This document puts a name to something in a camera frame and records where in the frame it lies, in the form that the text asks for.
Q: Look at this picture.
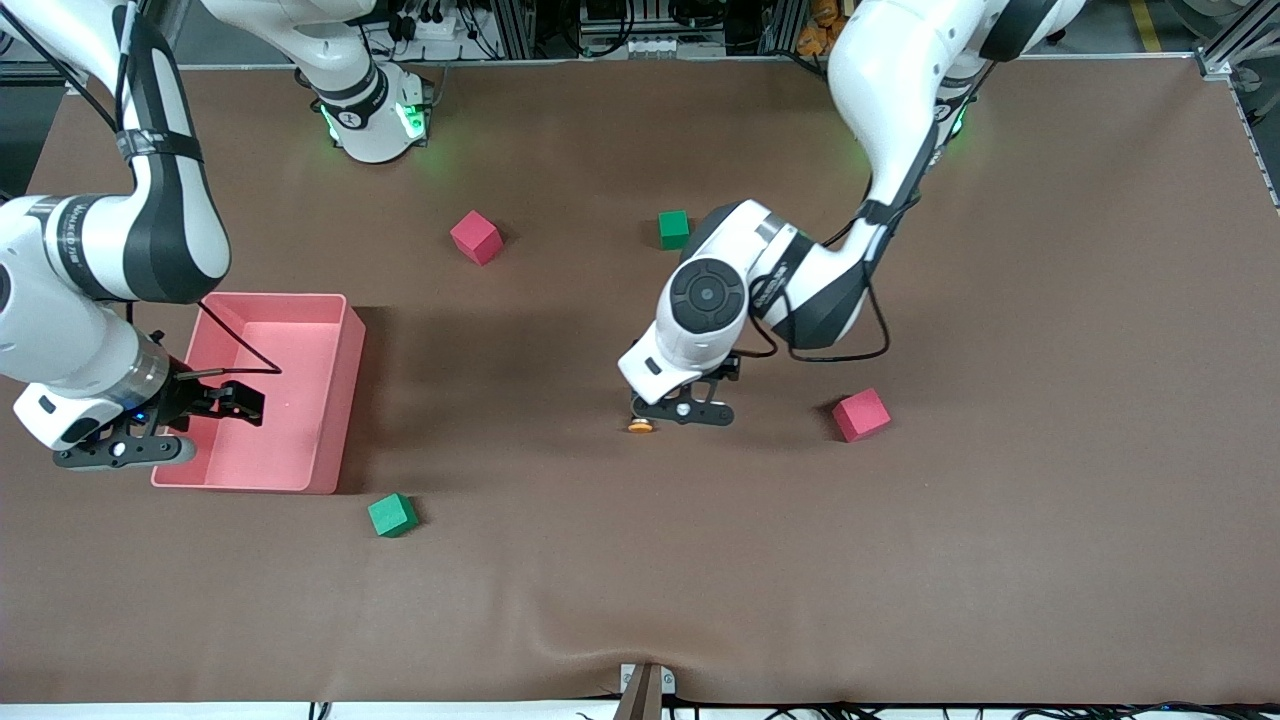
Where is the aluminium frame strut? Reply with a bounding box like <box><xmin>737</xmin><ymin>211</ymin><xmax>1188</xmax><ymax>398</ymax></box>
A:
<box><xmin>1195</xmin><ymin>0</ymin><xmax>1280</xmax><ymax>81</ymax></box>

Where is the red foam cube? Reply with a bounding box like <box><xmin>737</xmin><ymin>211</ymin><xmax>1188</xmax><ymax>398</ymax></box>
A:
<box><xmin>832</xmin><ymin>388</ymin><xmax>892</xmax><ymax>444</ymax></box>
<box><xmin>449</xmin><ymin>210</ymin><xmax>504</xmax><ymax>267</ymax></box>

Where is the white power strip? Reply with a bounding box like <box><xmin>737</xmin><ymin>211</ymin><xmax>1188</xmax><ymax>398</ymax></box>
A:
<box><xmin>395</xmin><ymin>5</ymin><xmax>481</xmax><ymax>41</ymax></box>

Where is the orange objects pile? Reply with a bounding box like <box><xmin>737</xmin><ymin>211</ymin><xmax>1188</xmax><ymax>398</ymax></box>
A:
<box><xmin>797</xmin><ymin>0</ymin><xmax>841</xmax><ymax>56</ymax></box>

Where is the pink plastic bin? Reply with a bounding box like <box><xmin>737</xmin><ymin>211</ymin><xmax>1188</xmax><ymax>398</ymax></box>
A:
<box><xmin>151</xmin><ymin>292</ymin><xmax>366</xmax><ymax>495</ymax></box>

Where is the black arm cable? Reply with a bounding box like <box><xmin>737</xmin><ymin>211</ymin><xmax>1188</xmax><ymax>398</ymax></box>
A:
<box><xmin>745</xmin><ymin>200</ymin><xmax>893</xmax><ymax>363</ymax></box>
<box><xmin>110</xmin><ymin>0</ymin><xmax>284</xmax><ymax>379</ymax></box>

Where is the small metal bracket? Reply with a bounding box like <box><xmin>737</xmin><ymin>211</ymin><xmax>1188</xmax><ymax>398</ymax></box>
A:
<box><xmin>620</xmin><ymin>663</ymin><xmax>676</xmax><ymax>696</ymax></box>

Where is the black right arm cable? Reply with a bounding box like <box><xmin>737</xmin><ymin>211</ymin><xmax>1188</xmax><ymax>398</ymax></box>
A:
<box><xmin>110</xmin><ymin>0</ymin><xmax>284</xmax><ymax>379</ymax></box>

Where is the brown table mat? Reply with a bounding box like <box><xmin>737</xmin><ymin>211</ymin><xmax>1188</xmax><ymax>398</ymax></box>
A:
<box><xmin>0</xmin><ymin>55</ymin><xmax>1280</xmax><ymax>706</ymax></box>

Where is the brown mounting bar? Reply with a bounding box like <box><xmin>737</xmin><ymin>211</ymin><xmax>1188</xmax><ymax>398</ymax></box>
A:
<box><xmin>612</xmin><ymin>665</ymin><xmax>664</xmax><ymax>720</ymax></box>

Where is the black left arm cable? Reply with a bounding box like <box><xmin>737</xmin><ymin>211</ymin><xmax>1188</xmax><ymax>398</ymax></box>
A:
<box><xmin>745</xmin><ymin>200</ymin><xmax>893</xmax><ymax>363</ymax></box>

